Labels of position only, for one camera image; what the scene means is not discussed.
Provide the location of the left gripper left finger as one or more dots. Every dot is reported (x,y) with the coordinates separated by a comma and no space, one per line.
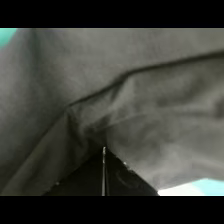
(83,181)

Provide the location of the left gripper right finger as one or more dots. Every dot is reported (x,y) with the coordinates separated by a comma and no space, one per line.
(126,181)

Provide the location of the grey T-shirt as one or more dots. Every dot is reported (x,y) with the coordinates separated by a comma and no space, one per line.
(126,100)

